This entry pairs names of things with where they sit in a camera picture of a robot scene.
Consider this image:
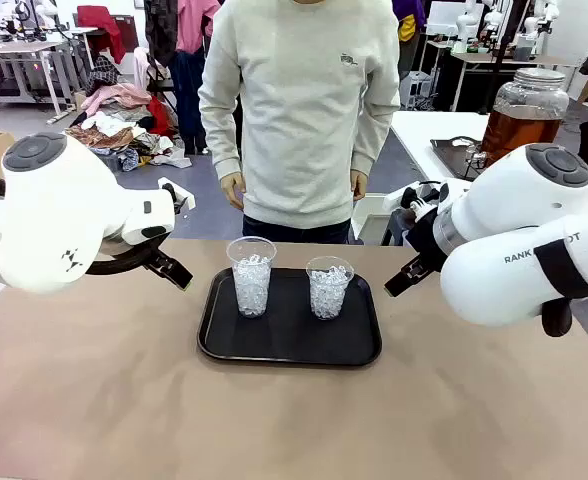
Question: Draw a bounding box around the pile of mixed clothes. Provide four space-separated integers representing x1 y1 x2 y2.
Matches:
63 54 193 172

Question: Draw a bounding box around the grey background workbench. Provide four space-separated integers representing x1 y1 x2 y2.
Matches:
0 39 78 124

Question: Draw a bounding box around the glass tea dispenser jar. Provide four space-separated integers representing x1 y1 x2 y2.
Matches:
479 68 570 169

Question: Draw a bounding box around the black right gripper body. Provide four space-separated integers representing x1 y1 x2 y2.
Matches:
407 209 448 271

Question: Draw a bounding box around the dark patterned hanging garment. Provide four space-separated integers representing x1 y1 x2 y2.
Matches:
143 0 179 67

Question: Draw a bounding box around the black tripod pole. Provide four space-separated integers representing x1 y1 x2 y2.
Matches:
491 0 523 101

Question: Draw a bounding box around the black plastic serving tray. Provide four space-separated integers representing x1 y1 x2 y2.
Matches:
197 266 383 368

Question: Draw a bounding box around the white plastic bin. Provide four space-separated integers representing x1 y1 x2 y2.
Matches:
351 192 394 246

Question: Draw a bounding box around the red hanging garment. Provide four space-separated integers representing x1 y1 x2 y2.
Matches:
76 4 128 65

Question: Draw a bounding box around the blue hanging garment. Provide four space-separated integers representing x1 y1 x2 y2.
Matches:
168 49 210 154

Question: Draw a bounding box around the person's right hand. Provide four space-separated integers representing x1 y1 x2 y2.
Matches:
220 171 248 211

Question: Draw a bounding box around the pink hanging garment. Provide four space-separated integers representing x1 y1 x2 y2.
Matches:
176 0 223 55

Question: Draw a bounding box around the grey sleeved left forearm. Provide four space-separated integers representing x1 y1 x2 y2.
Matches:
351 99 401 176

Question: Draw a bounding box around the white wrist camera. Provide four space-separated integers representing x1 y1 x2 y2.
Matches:
383 179 450 217
157 177 196 214

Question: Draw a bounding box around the short clear cup with ice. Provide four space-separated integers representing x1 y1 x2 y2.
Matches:
305 255 355 321

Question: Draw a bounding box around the white floor appliance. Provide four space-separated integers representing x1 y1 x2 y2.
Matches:
401 69 433 110

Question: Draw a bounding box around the person in grey sweatshirt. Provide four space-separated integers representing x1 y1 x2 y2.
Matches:
198 0 401 245

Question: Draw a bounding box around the tall clear cup with ice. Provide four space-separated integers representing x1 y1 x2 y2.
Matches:
225 235 278 319

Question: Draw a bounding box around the person's left hand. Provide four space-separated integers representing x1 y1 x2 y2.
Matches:
349 169 369 202

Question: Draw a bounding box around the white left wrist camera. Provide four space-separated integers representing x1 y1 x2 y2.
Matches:
157 177 196 214

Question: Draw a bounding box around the white side table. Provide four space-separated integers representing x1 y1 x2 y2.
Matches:
390 110 588 201

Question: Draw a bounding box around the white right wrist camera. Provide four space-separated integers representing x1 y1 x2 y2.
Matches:
383 179 450 217

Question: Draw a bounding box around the dark tray under dispenser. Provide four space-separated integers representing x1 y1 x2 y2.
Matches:
429 135 486 181

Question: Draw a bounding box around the grey sleeved right forearm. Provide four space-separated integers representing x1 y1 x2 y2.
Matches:
198 89 245 179

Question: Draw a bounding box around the brown background desk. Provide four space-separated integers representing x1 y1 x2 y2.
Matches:
448 49 581 112

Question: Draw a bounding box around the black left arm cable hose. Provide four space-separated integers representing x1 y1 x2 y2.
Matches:
0 173 171 277

